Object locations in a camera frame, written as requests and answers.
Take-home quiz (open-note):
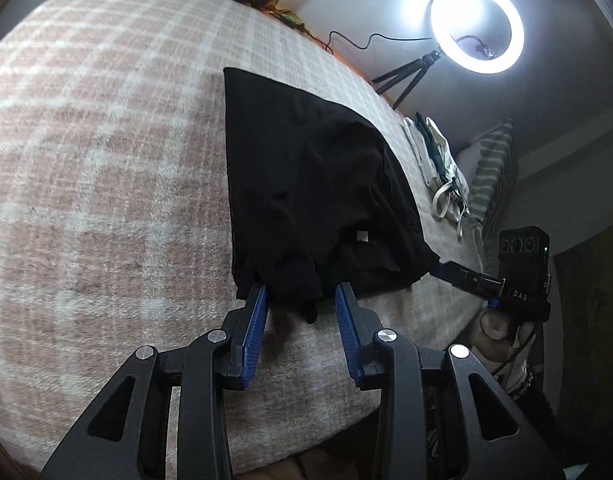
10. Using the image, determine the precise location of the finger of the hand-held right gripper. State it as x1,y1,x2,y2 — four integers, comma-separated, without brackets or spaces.
435,260,506,298

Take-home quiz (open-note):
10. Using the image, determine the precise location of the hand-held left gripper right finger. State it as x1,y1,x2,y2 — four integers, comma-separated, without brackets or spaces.
334,281,567,480

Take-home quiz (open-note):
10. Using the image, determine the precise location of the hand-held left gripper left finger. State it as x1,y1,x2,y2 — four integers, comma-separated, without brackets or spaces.
39,282,270,480

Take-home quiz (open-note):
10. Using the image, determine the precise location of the black mesh shirt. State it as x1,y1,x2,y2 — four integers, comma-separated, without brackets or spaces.
223,66,441,325

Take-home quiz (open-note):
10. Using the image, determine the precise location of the person's right hand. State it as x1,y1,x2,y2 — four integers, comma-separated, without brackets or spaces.
474,306,537,361

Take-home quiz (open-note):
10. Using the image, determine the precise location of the green patterned white pillow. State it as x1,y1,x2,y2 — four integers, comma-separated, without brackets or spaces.
457,119,520,241

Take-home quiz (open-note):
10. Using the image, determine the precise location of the white tote bag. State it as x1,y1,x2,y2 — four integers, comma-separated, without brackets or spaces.
403,115,487,261

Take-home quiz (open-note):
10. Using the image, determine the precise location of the dark green folded cloth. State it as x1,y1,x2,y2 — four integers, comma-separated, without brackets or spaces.
419,117,445,181

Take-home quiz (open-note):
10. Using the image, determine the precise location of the small black tripod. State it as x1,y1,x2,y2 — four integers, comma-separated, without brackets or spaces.
371,50,442,111

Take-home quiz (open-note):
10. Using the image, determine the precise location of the black gooseneck phone holder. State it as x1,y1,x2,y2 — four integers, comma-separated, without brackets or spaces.
457,35,495,58

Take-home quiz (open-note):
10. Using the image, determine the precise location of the beige plaid blanket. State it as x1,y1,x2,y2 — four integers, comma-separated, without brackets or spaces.
0,0,502,461

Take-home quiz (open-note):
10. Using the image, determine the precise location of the yellow green cloth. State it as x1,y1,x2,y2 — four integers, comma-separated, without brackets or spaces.
271,6,310,33

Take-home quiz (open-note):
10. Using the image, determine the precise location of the white ring light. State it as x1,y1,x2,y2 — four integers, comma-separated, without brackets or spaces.
427,0,526,73

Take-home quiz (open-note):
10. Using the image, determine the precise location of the black power cable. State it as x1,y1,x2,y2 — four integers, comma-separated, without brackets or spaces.
327,31,440,53

